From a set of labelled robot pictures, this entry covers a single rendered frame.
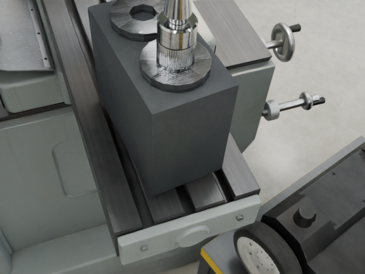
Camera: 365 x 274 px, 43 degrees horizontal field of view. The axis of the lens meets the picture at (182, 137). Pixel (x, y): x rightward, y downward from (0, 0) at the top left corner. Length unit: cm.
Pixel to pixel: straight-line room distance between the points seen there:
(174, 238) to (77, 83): 32
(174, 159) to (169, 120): 9
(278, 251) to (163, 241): 46
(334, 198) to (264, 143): 85
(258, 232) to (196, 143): 54
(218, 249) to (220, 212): 61
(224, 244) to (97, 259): 42
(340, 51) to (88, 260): 168
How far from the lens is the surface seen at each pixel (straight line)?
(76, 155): 123
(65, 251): 154
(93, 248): 153
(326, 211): 120
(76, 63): 88
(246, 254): 125
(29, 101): 106
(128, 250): 68
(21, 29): 107
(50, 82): 103
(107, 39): 63
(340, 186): 125
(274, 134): 208
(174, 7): 52
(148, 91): 56
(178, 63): 55
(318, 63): 246
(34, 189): 130
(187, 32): 53
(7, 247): 151
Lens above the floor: 158
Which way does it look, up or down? 52 degrees down
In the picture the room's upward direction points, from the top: 5 degrees clockwise
